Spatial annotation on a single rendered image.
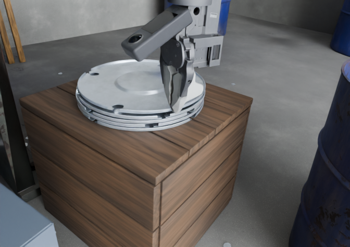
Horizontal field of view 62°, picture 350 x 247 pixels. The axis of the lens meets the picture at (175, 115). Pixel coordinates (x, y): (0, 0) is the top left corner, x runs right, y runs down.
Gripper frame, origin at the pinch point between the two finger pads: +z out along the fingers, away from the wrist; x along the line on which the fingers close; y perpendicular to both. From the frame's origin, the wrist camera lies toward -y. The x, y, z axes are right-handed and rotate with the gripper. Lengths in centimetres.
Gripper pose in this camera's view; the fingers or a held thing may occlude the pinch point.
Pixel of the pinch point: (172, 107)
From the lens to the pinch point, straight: 54.8
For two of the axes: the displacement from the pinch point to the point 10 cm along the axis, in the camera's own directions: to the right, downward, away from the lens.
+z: -0.5, 8.7, 5.0
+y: 8.5, -2.2, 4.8
